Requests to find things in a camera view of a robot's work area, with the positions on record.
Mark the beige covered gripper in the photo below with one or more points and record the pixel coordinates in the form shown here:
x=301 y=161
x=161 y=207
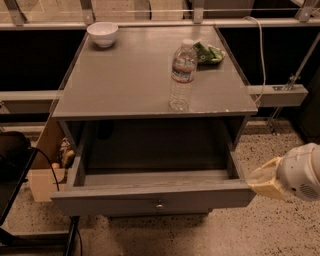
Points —
x=299 y=173

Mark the grey top drawer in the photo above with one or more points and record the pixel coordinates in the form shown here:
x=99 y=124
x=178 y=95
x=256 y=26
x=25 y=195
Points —
x=154 y=167

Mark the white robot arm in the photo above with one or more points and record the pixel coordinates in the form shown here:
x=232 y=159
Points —
x=297 y=173

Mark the grey wooden drawer cabinet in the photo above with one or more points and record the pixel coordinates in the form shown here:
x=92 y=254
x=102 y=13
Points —
x=217 y=93

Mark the green chip bag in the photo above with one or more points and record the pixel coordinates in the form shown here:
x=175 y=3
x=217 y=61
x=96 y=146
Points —
x=208 y=55

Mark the clear plastic water bottle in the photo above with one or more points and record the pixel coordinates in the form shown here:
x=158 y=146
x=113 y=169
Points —
x=184 y=65

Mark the toy items in box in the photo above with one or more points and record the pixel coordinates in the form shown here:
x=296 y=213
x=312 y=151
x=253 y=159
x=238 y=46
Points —
x=65 y=155

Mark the white ceramic bowl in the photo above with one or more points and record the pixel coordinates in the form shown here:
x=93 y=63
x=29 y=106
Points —
x=103 y=33

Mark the cardboard box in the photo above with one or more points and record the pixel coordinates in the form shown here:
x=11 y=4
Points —
x=43 y=178

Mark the black chair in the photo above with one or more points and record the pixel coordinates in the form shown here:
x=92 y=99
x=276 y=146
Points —
x=16 y=158

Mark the metal railing frame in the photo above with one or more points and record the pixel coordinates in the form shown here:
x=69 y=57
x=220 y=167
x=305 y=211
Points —
x=160 y=16

